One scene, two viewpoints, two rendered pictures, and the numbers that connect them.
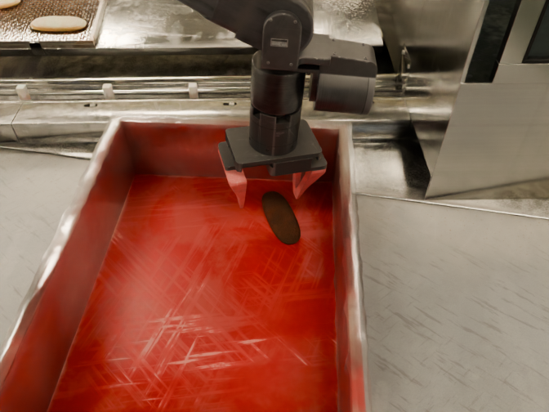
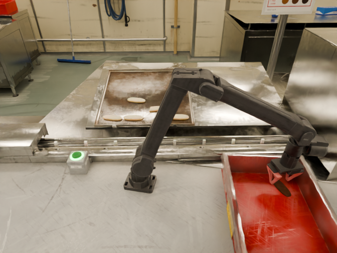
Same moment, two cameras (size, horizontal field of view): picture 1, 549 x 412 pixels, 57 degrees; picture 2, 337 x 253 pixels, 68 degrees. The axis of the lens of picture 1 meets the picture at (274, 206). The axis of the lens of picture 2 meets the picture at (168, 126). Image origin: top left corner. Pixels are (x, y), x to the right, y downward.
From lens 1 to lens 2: 0.57 m
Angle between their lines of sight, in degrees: 11
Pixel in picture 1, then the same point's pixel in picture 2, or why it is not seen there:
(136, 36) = (207, 121)
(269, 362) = (300, 236)
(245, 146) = (280, 165)
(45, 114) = (187, 150)
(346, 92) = (319, 151)
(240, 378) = (293, 241)
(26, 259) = (202, 202)
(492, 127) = not seen: outside the picture
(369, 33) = not seen: hidden behind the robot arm
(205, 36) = (231, 121)
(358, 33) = not seen: hidden behind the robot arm
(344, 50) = (318, 139)
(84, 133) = (201, 157)
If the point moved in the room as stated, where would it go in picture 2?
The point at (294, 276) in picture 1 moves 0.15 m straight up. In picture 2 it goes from (295, 208) to (308, 179)
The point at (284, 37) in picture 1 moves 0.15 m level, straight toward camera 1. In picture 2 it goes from (308, 137) to (332, 171)
